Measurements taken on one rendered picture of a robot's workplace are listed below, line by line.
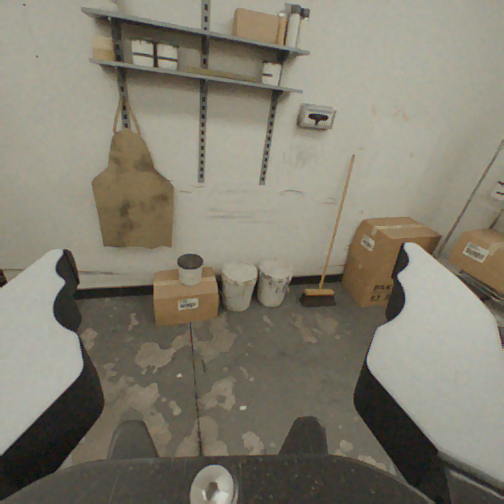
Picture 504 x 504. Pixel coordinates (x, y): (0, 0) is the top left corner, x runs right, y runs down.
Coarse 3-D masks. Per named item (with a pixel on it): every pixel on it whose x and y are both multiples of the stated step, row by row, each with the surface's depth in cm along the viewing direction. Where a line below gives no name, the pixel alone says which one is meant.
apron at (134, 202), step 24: (120, 144) 173; (144, 144) 177; (120, 168) 180; (144, 168) 184; (96, 192) 184; (120, 192) 188; (144, 192) 190; (168, 192) 196; (120, 216) 195; (144, 216) 199; (168, 216) 205; (120, 240) 205; (144, 240) 210; (168, 240) 216
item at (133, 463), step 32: (128, 448) 4; (288, 448) 4; (320, 448) 4; (64, 480) 4; (96, 480) 4; (128, 480) 4; (160, 480) 4; (192, 480) 4; (224, 480) 4; (256, 480) 4; (288, 480) 4; (320, 480) 4; (352, 480) 4; (384, 480) 4
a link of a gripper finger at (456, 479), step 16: (432, 464) 5; (448, 464) 4; (432, 480) 4; (448, 480) 4; (464, 480) 4; (480, 480) 4; (432, 496) 4; (448, 496) 4; (464, 496) 4; (480, 496) 4; (496, 496) 4
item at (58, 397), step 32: (64, 256) 10; (32, 288) 8; (64, 288) 8; (0, 320) 7; (32, 320) 7; (64, 320) 8; (0, 352) 6; (32, 352) 6; (64, 352) 6; (0, 384) 5; (32, 384) 5; (64, 384) 5; (96, 384) 6; (0, 416) 5; (32, 416) 5; (64, 416) 5; (96, 416) 6; (0, 448) 4; (32, 448) 5; (64, 448) 6; (32, 480) 5
